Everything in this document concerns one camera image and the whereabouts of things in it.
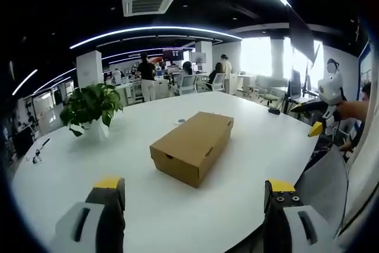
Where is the brown cardboard shoe box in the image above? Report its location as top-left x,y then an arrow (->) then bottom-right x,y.
149,111 -> 235,189

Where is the white ceiling air conditioner vent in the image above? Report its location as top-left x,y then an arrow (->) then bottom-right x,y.
121,0 -> 178,18

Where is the small black desk object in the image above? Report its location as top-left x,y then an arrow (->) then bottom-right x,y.
31,137 -> 52,164

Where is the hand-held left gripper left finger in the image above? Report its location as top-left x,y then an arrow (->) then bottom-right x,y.
54,177 -> 127,253

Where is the dark wall screen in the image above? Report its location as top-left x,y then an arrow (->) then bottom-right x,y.
162,49 -> 185,62

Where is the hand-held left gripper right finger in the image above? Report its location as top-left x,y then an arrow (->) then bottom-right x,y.
262,178 -> 328,253

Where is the dark computer monitor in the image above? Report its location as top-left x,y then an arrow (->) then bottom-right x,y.
291,70 -> 302,99

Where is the green potted plant white pot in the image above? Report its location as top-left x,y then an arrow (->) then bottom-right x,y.
60,83 -> 124,143

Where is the white office chair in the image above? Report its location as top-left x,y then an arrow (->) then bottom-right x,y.
176,74 -> 198,97
211,72 -> 227,92

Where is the long ceiling light strip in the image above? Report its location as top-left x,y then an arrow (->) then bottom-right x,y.
69,25 -> 243,50

